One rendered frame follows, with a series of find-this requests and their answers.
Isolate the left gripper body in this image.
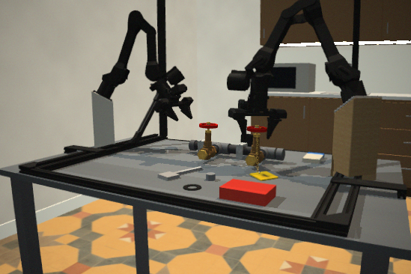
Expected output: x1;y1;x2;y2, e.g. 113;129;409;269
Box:
228;92;287;120

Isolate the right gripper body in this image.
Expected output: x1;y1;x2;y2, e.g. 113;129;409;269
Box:
154;88;194;113

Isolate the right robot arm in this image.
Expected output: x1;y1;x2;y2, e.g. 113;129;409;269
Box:
94;10;187;100

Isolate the black flat washer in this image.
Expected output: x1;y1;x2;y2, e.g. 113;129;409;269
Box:
183;184;201;191

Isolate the red rectangular block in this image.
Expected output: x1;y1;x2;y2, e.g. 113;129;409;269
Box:
219;179;276;207

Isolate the yellow tag on thin chain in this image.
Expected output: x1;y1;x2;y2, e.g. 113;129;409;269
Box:
249;143;278;181

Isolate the small grey cylinder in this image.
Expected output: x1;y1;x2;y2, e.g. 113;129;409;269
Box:
206;172;216;181

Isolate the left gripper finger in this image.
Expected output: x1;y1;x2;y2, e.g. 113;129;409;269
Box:
233;118;247;140
267;118;282;139

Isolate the grey pipe with red valve handwheels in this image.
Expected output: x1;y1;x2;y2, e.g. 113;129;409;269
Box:
189;122;285;166

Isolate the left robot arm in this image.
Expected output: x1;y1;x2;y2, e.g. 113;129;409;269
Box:
227;0;367;104

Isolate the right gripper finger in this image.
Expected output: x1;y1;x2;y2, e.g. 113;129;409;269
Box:
180;101;192;119
160;103;178;121

